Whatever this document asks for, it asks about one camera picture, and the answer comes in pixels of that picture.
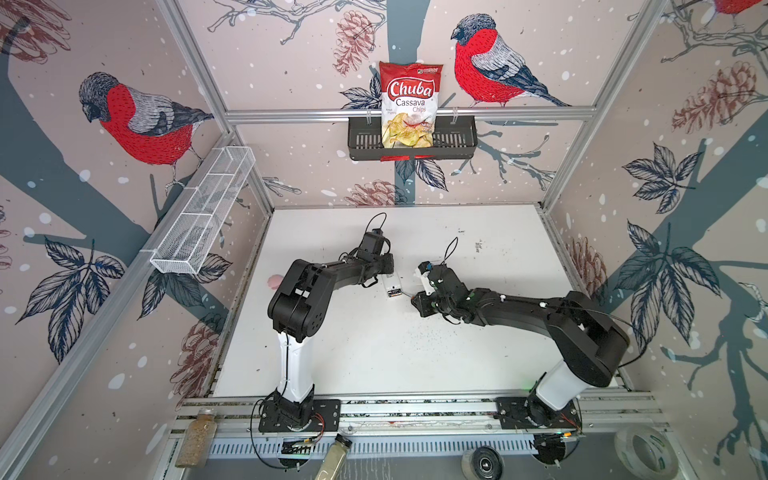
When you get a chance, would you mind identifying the white remote control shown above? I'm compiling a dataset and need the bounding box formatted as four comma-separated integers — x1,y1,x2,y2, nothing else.
382,273,403,298

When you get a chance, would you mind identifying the white wire mesh shelf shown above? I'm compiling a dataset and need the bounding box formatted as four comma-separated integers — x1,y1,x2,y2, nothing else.
150,146,255,275

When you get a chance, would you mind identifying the red cassava chips bag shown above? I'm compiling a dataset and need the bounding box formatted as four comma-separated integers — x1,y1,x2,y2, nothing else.
379,62,443,148

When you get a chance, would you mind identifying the beige powder bottle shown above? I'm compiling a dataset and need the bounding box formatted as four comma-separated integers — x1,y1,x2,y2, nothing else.
314,434,353,480

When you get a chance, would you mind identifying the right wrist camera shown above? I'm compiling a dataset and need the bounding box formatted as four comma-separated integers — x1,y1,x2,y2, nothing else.
416,261,446,296

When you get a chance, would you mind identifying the clear tape roll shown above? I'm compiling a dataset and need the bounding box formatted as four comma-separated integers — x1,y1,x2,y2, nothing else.
614,425,679,480

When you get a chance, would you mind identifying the black wall basket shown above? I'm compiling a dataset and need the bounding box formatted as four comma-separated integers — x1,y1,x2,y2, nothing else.
347,116,478,162

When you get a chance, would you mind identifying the brown grain bottle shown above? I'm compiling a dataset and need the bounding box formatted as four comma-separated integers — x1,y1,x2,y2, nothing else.
175,408,217,468

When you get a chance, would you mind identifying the pink handled knife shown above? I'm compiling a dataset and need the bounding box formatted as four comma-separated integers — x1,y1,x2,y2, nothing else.
267,274,283,290

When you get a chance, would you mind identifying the aluminium mounting rail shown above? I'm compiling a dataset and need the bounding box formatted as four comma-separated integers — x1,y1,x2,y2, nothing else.
170,391,667,439

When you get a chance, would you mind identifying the black round speaker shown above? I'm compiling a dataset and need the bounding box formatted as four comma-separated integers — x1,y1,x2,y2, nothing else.
461,446,504,480

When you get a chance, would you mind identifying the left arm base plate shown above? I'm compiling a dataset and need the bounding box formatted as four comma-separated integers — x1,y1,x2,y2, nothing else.
254,397,341,434

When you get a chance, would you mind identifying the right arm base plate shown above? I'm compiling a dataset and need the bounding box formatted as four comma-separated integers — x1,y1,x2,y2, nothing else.
495,395,582,430

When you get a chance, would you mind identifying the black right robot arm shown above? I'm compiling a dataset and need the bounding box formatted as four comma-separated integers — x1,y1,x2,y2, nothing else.
411,261,630,427

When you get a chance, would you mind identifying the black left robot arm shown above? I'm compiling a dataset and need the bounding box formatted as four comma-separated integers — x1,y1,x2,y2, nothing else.
260,228,394,432

